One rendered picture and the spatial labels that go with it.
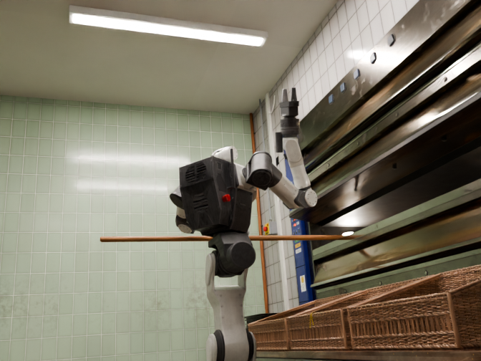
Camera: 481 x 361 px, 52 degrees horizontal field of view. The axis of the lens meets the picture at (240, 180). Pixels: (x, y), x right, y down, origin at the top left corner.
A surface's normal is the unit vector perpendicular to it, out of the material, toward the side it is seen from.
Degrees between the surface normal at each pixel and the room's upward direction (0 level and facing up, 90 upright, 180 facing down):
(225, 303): 82
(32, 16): 180
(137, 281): 90
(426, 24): 90
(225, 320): 82
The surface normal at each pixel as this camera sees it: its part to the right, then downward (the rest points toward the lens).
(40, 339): 0.30, -0.31
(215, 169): 0.79, -0.24
